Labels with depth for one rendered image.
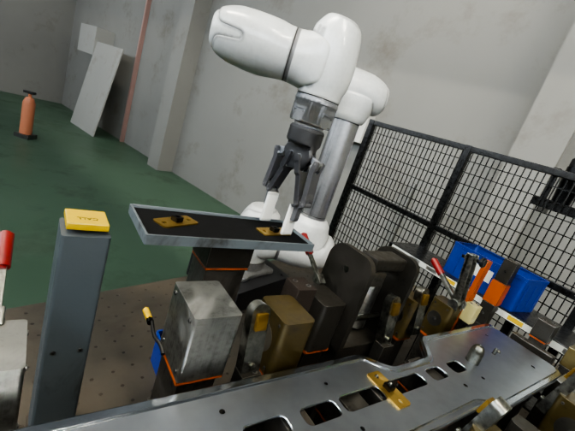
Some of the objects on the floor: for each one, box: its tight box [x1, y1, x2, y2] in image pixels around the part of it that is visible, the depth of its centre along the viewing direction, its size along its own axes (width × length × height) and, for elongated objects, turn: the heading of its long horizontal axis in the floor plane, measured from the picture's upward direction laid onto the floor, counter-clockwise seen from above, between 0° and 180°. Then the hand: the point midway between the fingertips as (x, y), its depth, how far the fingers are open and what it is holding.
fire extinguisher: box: [13, 90, 38, 140], centre depth 480 cm, size 28×28×64 cm
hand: (278, 215), depth 78 cm, fingers open, 7 cm apart
